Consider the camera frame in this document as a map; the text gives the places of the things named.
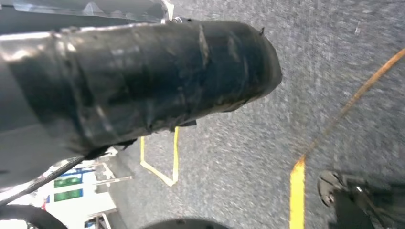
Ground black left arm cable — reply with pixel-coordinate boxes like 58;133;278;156
0;156;85;206

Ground stainless steel workbench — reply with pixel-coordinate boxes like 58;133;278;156
85;161;134;229

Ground white display stand green panels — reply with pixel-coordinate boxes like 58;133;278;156
44;159;117;229

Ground warped yellow floor tape square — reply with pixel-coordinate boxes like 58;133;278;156
289;47;405;229

